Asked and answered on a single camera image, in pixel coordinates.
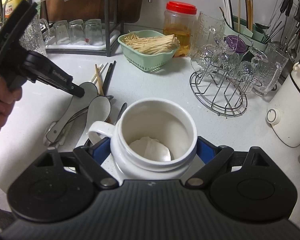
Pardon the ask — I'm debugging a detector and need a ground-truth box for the red lidded plastic jar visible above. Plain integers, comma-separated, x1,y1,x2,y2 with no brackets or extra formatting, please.
163,1,197,57

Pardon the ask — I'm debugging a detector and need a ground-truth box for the white electric cooker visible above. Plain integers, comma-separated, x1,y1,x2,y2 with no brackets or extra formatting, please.
266,61,300,147

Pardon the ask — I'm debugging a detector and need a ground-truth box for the green utensil holder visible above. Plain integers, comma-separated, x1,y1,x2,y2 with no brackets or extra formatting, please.
220,0,267,51

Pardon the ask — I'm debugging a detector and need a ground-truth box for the white ceramic soup spoon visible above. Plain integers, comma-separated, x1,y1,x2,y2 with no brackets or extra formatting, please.
76,96,111,147
46,82,97,143

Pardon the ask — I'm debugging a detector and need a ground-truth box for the textured glass mug right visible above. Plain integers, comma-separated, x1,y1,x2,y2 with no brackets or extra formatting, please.
252,43,288,97

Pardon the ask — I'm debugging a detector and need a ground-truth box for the wire glass drying rack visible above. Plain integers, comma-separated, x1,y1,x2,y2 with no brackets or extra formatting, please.
190,35,266,117

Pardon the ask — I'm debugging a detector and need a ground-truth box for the purple lid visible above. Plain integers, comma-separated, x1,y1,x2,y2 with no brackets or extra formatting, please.
225,35,247,54

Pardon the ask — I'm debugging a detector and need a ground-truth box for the small upturned drinking glass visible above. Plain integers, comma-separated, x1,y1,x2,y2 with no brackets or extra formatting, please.
53,20,70,45

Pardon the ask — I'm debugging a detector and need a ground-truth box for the bundle of dried noodles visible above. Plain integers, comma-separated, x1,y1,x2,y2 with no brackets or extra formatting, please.
123,33,179,55

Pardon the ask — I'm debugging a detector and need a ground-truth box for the textured glass pitcher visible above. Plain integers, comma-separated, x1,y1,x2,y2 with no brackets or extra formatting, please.
189,11,225,72

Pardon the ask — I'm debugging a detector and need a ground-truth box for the tall textured glass mug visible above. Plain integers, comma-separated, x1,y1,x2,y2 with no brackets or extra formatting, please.
20,14,50,56

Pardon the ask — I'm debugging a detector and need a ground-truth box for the green plastic basket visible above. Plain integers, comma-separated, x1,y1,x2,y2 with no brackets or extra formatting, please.
117,30,180,72

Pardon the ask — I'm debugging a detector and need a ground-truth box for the black dish rack frame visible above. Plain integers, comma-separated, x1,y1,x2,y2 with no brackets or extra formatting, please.
37,0,120,57

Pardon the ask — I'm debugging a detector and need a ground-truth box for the wooden chopstick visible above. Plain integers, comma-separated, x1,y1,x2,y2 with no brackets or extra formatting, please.
95,65,104,96

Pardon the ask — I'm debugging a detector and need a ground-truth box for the person's left hand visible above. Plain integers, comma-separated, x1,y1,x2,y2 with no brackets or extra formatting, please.
0,75,23,130

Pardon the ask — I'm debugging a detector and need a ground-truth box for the white ceramic jar with handle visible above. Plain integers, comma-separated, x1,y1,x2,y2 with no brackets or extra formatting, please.
88,98,198,180

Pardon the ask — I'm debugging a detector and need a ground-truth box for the hanging utensil set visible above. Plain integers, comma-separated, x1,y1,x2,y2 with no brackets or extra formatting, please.
262,0,300,60

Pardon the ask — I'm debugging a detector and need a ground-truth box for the wooden cutting board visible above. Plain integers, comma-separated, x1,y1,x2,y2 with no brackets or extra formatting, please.
46,0,143,23

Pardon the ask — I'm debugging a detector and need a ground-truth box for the copper coloured small spoon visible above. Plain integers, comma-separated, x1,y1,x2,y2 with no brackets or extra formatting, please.
115,102,127,124

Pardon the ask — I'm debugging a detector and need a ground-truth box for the embossed stainless steel spoon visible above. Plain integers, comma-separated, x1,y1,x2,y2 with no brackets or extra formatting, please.
43,106,89,147

